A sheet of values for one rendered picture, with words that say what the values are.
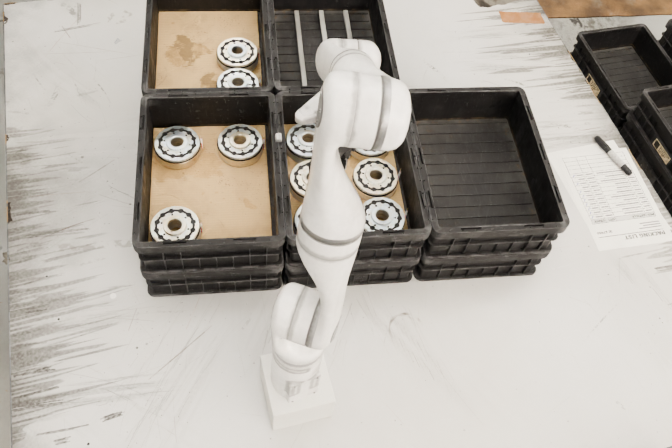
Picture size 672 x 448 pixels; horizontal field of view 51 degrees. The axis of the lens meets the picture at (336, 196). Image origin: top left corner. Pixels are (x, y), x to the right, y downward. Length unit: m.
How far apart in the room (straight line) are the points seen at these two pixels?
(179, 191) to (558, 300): 0.90
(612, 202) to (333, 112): 1.23
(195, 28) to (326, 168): 1.11
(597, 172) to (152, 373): 1.22
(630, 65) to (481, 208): 1.50
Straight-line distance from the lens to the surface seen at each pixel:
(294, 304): 1.11
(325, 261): 0.98
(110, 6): 2.21
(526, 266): 1.68
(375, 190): 1.56
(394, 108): 0.82
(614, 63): 2.98
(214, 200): 1.57
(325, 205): 0.91
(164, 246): 1.40
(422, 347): 1.58
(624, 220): 1.92
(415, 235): 1.43
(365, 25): 1.96
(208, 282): 1.54
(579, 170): 1.96
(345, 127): 0.82
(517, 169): 1.73
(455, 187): 1.65
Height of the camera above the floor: 2.13
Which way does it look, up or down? 56 degrees down
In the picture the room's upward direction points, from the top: 9 degrees clockwise
